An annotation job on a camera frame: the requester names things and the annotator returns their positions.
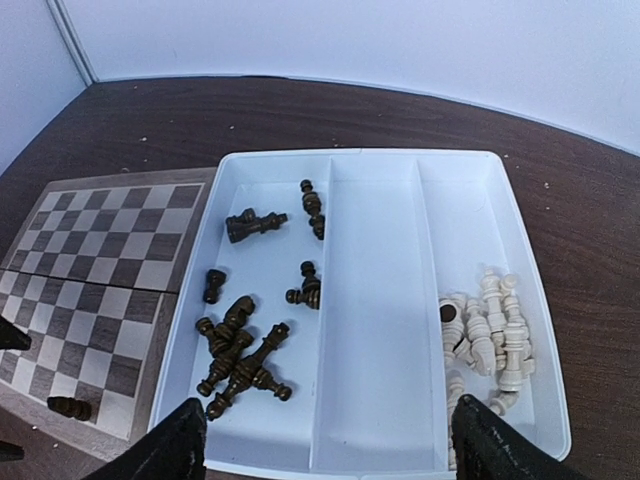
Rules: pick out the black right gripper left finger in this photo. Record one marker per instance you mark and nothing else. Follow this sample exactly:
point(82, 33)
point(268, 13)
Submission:
point(173, 449)

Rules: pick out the dark chess bishop lower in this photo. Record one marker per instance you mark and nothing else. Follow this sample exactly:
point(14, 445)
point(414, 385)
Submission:
point(224, 362)

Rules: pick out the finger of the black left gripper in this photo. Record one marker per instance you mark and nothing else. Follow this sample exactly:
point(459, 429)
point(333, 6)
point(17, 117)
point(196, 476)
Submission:
point(12, 338)

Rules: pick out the dark chess queen lying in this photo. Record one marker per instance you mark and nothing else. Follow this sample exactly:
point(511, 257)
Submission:
point(242, 374)

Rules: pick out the pile of white chess pieces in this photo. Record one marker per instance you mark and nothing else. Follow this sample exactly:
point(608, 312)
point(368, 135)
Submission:
point(490, 335)

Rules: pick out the dark chess pawn pile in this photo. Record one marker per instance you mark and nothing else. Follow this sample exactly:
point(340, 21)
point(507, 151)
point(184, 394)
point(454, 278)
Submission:
point(206, 328)

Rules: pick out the wooden chess board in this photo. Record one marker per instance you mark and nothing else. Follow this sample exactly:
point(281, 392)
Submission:
point(93, 277)

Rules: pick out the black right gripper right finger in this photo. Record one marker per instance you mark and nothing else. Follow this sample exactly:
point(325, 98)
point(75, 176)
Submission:
point(486, 447)

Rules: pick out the white plastic divided tray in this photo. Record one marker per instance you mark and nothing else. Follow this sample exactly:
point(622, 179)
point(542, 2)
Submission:
point(402, 227)

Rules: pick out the dark chess knight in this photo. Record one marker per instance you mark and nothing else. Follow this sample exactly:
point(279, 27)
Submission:
point(236, 317)

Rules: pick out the dark chess piece by divider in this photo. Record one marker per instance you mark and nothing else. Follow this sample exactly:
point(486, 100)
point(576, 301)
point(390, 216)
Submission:
point(311, 298)

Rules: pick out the left aluminium frame post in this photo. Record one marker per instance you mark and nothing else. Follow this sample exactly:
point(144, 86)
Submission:
point(72, 41)

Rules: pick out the dark chess rook small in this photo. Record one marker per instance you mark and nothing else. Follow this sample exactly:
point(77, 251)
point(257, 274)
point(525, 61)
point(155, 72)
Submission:
point(214, 280)

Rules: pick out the dark chess piece crossing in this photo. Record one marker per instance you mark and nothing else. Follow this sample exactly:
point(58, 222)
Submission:
point(264, 380)

